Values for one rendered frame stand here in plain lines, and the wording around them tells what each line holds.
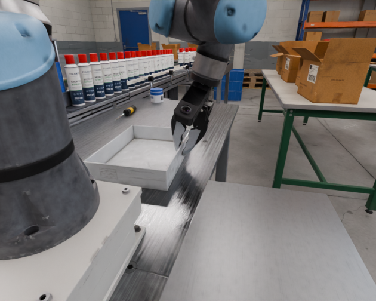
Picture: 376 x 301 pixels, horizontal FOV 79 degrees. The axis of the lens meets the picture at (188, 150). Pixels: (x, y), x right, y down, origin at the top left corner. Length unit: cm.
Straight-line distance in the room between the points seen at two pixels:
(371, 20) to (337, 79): 607
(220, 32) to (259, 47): 756
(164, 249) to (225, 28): 33
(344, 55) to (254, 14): 136
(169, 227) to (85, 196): 17
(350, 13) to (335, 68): 669
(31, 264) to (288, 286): 31
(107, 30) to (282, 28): 558
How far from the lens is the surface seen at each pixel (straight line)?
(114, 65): 131
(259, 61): 793
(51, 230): 30
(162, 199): 49
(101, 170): 56
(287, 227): 46
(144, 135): 78
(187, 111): 49
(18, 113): 26
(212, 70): 53
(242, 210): 47
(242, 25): 35
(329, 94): 173
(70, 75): 108
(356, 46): 172
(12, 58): 25
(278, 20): 797
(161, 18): 45
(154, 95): 129
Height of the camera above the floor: 112
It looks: 25 degrees down
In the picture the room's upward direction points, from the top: straight up
